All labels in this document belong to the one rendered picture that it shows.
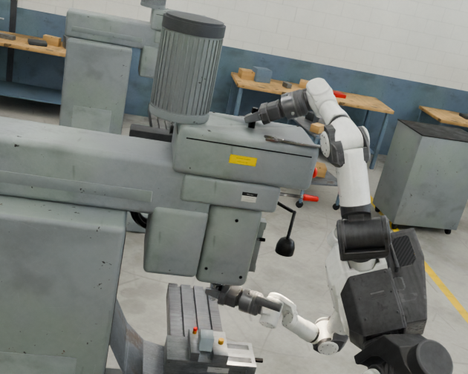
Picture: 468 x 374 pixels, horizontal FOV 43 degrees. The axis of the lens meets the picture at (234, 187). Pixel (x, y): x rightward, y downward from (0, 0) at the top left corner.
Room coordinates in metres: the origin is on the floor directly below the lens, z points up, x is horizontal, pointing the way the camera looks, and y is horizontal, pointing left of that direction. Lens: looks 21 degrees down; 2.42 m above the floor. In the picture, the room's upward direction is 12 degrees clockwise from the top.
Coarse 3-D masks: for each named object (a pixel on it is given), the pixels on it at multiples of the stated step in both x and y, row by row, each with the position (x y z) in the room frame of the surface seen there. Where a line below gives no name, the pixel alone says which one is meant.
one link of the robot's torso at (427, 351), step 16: (384, 336) 1.46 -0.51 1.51; (400, 336) 1.48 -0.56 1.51; (416, 336) 1.49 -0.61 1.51; (368, 352) 1.50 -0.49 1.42; (384, 352) 1.44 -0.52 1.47; (400, 352) 1.39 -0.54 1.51; (416, 352) 1.36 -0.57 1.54; (432, 352) 1.37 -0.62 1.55; (448, 352) 1.39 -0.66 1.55; (400, 368) 1.37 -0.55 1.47; (416, 368) 1.34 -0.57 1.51; (432, 368) 1.33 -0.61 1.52; (448, 368) 1.35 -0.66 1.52
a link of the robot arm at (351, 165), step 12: (324, 132) 1.71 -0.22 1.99; (324, 144) 1.70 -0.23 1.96; (336, 144) 1.66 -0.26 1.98; (336, 156) 1.65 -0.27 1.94; (348, 156) 1.64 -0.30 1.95; (360, 156) 1.65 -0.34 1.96; (336, 168) 1.67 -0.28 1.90; (348, 168) 1.63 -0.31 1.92; (360, 168) 1.64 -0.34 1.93; (348, 180) 1.63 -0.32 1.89; (360, 180) 1.63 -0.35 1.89; (348, 192) 1.62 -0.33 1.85; (360, 192) 1.62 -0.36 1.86; (348, 204) 1.61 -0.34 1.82; (360, 204) 1.61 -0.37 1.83
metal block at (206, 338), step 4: (200, 332) 1.94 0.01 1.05; (204, 332) 1.94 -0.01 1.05; (208, 332) 1.95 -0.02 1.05; (212, 332) 1.95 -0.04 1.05; (200, 336) 1.93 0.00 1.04; (204, 336) 1.92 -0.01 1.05; (208, 336) 1.92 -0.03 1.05; (212, 336) 1.93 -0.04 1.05; (200, 340) 1.91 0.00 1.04; (204, 340) 1.91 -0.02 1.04; (208, 340) 1.91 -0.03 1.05; (212, 340) 1.91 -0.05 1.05; (200, 344) 1.90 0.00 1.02; (204, 344) 1.91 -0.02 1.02; (208, 344) 1.91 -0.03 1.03; (212, 344) 1.91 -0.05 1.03; (200, 348) 1.90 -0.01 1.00; (204, 348) 1.91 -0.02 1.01; (208, 348) 1.91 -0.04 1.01
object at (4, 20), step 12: (0, 0) 7.83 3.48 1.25; (12, 0) 7.87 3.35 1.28; (0, 12) 7.83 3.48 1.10; (12, 12) 7.88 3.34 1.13; (0, 24) 7.83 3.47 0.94; (12, 24) 7.88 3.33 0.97; (0, 48) 7.83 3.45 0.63; (12, 48) 7.88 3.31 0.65; (0, 60) 7.83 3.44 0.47; (12, 60) 7.88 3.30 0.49; (0, 72) 7.84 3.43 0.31; (12, 72) 7.89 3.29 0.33
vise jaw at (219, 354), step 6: (216, 336) 1.99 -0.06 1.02; (222, 336) 1.99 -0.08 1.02; (216, 342) 1.95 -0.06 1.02; (216, 348) 1.91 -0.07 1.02; (222, 348) 1.92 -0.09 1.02; (216, 354) 1.87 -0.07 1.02; (222, 354) 1.88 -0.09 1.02; (228, 354) 1.89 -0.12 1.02; (216, 360) 1.87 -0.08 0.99; (222, 360) 1.88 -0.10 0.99
